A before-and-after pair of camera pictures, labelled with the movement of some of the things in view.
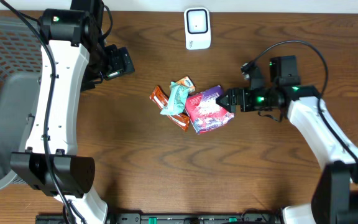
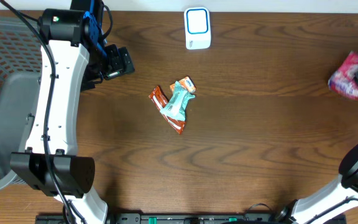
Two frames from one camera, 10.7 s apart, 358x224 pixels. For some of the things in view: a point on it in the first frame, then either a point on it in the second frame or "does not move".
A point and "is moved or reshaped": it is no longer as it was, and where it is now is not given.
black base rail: x=173 y=218 does not move
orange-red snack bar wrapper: x=160 y=98 is moved or reshaped
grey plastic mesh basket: x=11 y=68 does not move
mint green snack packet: x=178 y=94 is moved or reshaped
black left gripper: x=126 y=60 does not move
